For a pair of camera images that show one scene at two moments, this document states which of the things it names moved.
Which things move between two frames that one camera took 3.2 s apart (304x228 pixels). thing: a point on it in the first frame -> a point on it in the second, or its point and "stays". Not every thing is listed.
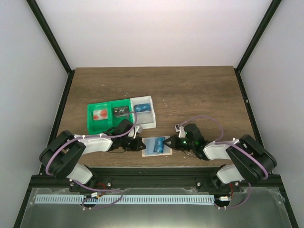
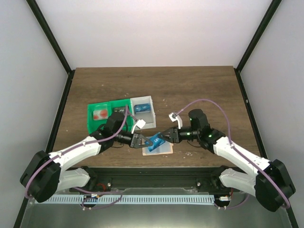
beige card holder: [155, 146] stays
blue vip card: [159, 147] -> [156, 140]
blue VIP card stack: [142, 108] stays
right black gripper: [174, 144] -> [165, 137]
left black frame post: [40, 18] stays
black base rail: [121, 178] stays
